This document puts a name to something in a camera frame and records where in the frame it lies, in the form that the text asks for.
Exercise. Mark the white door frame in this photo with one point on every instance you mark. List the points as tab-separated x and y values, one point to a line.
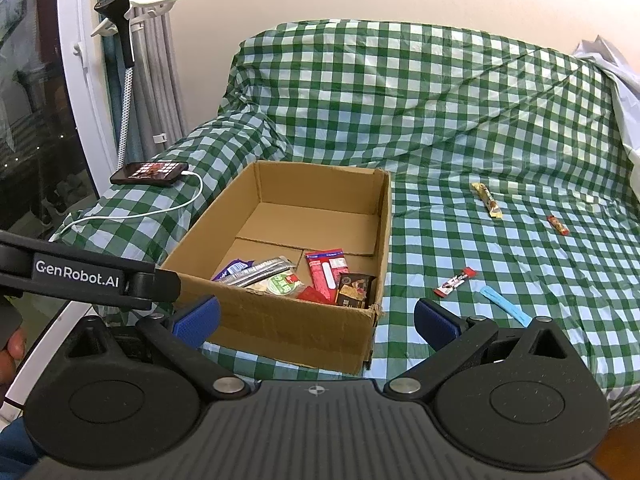
85	110

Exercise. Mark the red packet with white label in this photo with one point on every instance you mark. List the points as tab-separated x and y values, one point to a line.
317	275

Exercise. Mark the black handheld garment steamer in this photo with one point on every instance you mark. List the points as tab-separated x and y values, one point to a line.
122	35

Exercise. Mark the black smartphone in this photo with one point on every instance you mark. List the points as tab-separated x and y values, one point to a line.
150	173

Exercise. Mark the yellow snack bar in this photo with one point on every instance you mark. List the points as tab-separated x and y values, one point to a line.
487	202

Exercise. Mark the silver snack bar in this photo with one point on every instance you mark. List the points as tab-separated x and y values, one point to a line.
265	269

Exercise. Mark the green checked sofa cover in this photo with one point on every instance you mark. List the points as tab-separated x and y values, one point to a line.
450	135

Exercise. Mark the cardboard box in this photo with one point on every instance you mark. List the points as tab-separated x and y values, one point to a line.
280	330

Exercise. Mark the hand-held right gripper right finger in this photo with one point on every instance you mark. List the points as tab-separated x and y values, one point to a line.
435	322

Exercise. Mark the purple snack bar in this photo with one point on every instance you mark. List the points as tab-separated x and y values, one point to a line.
227	272

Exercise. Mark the person's blue trousers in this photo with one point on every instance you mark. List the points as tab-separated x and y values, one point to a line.
17	450

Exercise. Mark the white plastic hanger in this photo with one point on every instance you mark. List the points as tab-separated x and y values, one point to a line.
150	2

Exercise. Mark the dark brown snack packet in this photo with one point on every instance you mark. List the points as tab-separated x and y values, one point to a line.
355	290

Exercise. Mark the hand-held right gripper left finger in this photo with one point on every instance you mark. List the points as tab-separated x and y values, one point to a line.
197	322

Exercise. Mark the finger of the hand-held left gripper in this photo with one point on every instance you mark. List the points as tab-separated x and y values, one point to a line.
166	286

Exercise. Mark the light blue snack stick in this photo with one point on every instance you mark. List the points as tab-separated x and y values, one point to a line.
505	306

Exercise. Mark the small red snack packet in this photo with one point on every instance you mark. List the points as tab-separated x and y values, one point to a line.
310	294

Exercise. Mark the small red snack bar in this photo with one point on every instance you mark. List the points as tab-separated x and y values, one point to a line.
558	225

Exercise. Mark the red white black snack bar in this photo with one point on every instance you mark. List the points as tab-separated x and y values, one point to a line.
455	282

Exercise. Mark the round green snack packet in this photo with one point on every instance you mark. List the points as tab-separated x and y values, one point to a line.
280	285

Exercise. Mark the person's left hand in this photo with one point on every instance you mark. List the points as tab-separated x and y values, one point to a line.
12	355

